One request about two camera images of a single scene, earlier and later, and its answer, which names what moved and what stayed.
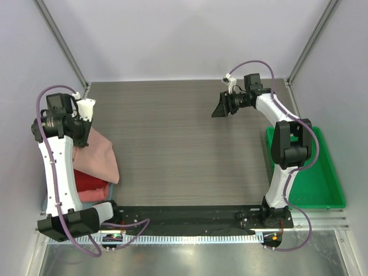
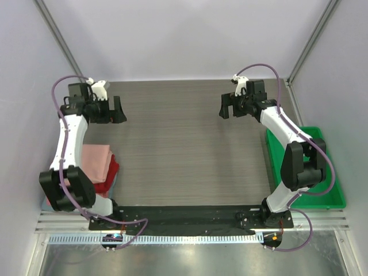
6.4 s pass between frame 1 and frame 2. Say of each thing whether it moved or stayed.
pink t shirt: moved
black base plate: stayed
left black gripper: moved
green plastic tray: stayed
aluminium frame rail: stayed
